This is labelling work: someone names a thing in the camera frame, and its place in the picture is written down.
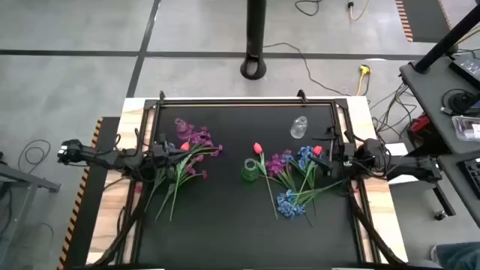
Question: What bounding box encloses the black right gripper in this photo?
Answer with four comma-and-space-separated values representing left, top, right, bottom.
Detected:
309, 126, 357, 180

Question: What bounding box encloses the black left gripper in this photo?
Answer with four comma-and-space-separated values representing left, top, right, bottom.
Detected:
148, 133, 188, 173

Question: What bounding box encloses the purple artificial flower bunch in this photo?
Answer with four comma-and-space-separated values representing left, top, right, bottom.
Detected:
154, 123, 225, 223
168, 153, 209, 222
262, 149, 298, 193

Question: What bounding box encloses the green patterned glass vase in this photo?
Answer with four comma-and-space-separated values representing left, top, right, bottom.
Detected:
241, 157, 260, 182

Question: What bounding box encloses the pink ribbed glass vase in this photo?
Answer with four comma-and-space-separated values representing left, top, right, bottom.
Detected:
173, 117, 194, 138

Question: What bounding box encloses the clear glass vase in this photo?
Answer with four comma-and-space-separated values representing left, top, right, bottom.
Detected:
289, 115, 309, 140

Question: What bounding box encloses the white board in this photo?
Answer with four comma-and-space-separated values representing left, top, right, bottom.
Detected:
384, 141, 422, 186

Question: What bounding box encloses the black table mat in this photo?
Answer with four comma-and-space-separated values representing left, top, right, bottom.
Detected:
135, 101, 362, 266

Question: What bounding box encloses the red device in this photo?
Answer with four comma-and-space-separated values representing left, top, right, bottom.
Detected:
407, 112, 433, 137

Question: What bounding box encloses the black mat with striped edge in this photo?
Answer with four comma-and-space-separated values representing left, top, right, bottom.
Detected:
394, 0, 454, 44
55, 115, 122, 270

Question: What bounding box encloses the grey side desk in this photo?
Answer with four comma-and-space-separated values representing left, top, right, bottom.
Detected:
398, 52, 480, 157
436, 151, 480, 229

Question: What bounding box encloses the black pole stand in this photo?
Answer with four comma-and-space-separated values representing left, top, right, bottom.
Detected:
239, 0, 268, 81

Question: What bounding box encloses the clear plastic box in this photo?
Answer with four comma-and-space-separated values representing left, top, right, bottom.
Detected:
451, 115, 480, 143

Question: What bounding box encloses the grey metal stand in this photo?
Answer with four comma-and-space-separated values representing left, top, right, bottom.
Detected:
0, 151, 63, 270

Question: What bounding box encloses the black keyboard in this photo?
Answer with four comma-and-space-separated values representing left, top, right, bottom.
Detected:
457, 157, 480, 200

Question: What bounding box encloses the black slanted pole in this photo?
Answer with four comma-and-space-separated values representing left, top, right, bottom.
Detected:
413, 4, 480, 75

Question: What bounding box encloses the black keypad device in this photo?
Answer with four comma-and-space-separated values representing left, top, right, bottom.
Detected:
448, 51, 480, 90

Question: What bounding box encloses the person's leg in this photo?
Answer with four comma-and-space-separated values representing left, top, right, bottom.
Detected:
430, 241, 480, 270

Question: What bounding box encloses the tangled cable bundle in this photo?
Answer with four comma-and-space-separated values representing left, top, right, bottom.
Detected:
369, 81, 419, 146

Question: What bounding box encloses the black aluminium frame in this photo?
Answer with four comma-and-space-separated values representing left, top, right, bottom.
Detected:
114, 88, 416, 270

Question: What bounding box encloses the long black floor cable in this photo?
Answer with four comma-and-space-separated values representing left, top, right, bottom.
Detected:
262, 41, 352, 97

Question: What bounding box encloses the black braided cable bundle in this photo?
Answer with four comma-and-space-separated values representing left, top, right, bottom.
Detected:
89, 175, 149, 268
346, 179, 408, 268

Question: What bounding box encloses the black looped floor cable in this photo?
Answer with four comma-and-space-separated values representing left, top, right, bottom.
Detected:
17, 139, 52, 176

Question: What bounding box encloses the black round puck with cable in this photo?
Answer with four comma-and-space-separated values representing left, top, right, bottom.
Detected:
440, 88, 480, 116

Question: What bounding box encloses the yellow cable with black plug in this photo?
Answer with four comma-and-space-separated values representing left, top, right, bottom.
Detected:
346, 0, 371, 23

